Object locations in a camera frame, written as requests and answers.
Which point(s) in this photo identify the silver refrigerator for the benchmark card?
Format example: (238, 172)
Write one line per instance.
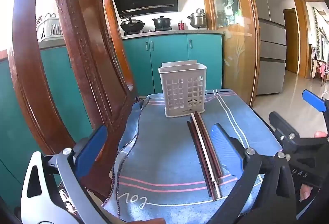
(270, 34)

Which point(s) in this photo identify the dining chair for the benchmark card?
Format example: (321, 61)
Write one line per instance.
(321, 70)

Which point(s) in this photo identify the steel stockpot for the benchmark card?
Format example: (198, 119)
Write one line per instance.
(197, 20)

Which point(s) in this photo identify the red gas canister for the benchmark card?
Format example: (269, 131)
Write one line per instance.
(181, 25)

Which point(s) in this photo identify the black clay pot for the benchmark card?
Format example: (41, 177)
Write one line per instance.
(162, 23)

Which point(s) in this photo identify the red-brown chopstick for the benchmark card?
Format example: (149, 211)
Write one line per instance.
(212, 147)
(207, 147)

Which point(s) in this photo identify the wooden room door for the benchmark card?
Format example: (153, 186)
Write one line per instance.
(291, 41)

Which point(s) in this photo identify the white dish rack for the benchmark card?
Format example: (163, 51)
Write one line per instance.
(48, 30)

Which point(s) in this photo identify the teal base cabinet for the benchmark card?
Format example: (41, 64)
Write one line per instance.
(56, 80)
(174, 52)

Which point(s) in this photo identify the white chopstick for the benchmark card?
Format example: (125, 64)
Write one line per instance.
(207, 162)

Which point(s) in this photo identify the wood framed glass door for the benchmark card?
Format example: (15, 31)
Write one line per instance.
(231, 34)

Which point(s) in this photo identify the black wok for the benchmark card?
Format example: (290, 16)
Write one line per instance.
(132, 25)

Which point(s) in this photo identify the white plastic utensil basket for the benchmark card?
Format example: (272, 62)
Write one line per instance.
(174, 72)

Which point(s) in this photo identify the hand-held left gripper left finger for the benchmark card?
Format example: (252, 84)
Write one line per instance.
(93, 148)

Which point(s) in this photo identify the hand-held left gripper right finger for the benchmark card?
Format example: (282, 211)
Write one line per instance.
(226, 152)

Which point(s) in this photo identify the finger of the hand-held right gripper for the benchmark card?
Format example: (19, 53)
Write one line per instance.
(312, 100)
(279, 121)

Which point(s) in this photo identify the blue striped cloth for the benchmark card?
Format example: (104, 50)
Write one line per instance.
(159, 157)

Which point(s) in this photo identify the carved wooden chair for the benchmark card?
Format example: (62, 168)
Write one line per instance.
(87, 34)

